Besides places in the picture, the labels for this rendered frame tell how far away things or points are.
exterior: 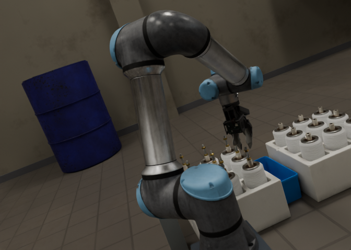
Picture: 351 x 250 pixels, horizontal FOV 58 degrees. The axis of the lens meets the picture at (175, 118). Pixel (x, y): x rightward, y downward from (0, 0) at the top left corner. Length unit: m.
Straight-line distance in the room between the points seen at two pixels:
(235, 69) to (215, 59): 0.11
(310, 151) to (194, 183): 0.83
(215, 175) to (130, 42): 0.39
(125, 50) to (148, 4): 3.03
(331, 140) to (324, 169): 0.13
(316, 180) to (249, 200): 0.32
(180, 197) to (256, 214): 0.65
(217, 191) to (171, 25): 0.40
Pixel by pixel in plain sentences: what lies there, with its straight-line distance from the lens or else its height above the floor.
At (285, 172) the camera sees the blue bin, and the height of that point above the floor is 0.09.
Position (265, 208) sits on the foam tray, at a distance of 1.40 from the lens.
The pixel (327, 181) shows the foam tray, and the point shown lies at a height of 0.08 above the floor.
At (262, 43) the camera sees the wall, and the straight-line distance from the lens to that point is 4.23.
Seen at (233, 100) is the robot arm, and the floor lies 0.56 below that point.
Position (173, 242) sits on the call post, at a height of 0.07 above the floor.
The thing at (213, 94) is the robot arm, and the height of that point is 0.63.
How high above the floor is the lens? 0.85
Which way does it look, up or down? 13 degrees down
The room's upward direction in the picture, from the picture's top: 20 degrees counter-clockwise
